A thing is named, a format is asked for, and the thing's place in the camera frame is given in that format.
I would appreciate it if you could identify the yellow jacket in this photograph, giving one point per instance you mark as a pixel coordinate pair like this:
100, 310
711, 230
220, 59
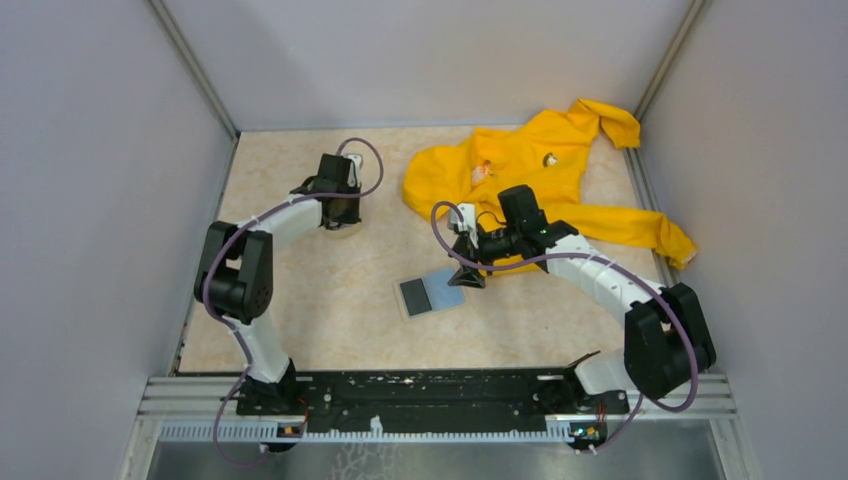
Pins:
550, 154

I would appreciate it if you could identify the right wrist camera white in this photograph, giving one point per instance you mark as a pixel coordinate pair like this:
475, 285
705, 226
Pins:
462, 220

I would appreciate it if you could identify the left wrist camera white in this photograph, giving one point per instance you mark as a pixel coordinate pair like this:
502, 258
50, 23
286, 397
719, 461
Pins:
354, 175

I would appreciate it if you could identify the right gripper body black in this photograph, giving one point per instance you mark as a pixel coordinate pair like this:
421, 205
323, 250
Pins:
497, 244

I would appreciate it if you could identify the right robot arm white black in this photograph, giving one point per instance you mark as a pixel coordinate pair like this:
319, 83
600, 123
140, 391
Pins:
667, 342

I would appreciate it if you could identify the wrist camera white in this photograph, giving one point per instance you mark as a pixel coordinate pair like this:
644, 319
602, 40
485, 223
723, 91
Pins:
462, 220
354, 175

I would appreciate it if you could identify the beige oval card tray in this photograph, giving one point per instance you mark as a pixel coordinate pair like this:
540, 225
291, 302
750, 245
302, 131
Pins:
342, 231

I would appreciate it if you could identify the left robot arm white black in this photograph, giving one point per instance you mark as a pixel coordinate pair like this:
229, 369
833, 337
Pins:
235, 276

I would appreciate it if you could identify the black card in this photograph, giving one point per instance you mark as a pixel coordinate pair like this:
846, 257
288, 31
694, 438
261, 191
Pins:
415, 298

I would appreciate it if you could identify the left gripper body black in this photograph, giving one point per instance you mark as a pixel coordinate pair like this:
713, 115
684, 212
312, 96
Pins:
350, 213

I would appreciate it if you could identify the aluminium front rail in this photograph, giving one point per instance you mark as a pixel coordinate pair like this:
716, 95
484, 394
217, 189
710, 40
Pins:
204, 407

